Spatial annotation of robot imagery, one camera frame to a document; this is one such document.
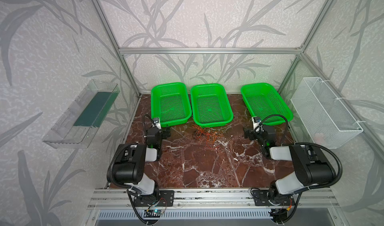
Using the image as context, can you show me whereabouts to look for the red orange cables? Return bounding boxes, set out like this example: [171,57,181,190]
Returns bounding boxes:
[191,127,225,146]

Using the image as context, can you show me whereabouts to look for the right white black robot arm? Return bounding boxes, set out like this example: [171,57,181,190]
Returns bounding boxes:
[244,124,343,200]

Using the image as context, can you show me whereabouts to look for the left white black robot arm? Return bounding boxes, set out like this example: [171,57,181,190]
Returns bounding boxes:
[107,126,171,198]

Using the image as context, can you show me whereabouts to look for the right green plastic basket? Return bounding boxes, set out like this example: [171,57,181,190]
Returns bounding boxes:
[241,83,294,126]

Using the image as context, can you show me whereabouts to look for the green plastic basket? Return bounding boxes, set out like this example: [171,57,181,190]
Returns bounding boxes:
[191,84,234,128]
[151,83,192,128]
[241,83,294,126]

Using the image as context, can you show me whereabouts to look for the left green plastic basket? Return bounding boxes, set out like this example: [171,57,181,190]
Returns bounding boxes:
[151,83,192,128]

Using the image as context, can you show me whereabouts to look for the middle green plastic basket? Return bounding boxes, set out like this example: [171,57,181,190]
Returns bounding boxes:
[191,84,234,128]

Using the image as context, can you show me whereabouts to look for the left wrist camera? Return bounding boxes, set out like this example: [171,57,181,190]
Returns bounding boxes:
[152,118,162,130]

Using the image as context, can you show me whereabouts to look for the white wire mesh basket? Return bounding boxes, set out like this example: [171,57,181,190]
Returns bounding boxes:
[291,77,364,149]

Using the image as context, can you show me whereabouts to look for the clear acrylic wall tray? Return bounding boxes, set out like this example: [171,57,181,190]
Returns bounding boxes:
[43,80,120,149]

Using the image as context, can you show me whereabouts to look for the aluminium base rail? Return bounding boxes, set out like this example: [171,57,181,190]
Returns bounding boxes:
[87,188,341,210]

